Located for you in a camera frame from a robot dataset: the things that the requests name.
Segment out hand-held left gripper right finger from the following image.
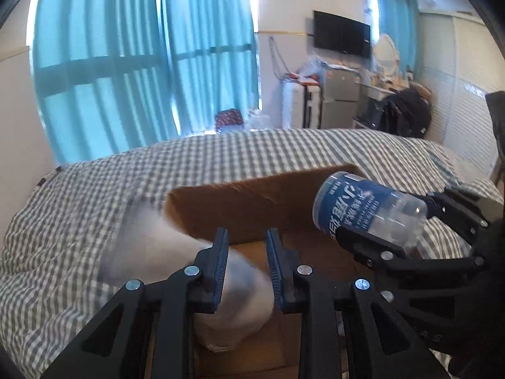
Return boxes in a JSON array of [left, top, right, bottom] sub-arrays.
[[265, 228, 451, 379]]

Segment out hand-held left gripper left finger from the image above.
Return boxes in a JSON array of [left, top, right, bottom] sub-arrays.
[[39, 228, 230, 379]]

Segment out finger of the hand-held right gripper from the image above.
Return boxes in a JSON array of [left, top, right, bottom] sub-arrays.
[[407, 187, 490, 242], [336, 230, 487, 282]]

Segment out clear bottle with blue label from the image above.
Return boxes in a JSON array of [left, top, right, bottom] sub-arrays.
[[312, 171, 429, 262]]

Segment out cardboard box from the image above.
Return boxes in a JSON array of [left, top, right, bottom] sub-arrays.
[[163, 163, 380, 379]]

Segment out white cloth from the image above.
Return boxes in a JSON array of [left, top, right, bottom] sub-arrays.
[[100, 201, 276, 353]]

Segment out dark grey cloth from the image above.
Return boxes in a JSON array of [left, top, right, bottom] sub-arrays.
[[485, 91, 505, 184]]

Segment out black jacket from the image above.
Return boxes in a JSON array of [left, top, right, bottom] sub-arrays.
[[365, 87, 432, 139]]

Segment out white wardrobe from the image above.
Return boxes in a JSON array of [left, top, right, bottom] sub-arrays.
[[414, 8, 500, 174]]

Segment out white dressing table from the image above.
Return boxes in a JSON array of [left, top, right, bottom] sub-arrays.
[[357, 75, 411, 105]]

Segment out grey checkered blanket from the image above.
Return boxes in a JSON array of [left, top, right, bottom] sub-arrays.
[[0, 127, 498, 368]]

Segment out red patterned bag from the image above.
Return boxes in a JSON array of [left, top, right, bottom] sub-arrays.
[[215, 109, 244, 134]]

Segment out clear plastic bag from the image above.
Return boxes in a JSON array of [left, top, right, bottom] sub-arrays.
[[245, 107, 274, 130]]

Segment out small grey fridge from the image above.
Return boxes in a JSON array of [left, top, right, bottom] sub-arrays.
[[321, 67, 360, 129]]

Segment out white suitcase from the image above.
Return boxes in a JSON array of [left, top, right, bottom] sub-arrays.
[[281, 81, 325, 129]]

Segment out oval white mirror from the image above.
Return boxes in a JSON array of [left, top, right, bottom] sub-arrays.
[[373, 33, 396, 72]]

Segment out narrow blue curtain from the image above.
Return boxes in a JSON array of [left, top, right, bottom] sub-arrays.
[[369, 0, 419, 81]]

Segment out wide blue curtain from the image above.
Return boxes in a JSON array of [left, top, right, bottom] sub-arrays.
[[31, 0, 261, 164]]

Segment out black wall television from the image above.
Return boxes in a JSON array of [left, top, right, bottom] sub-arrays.
[[313, 10, 372, 58]]

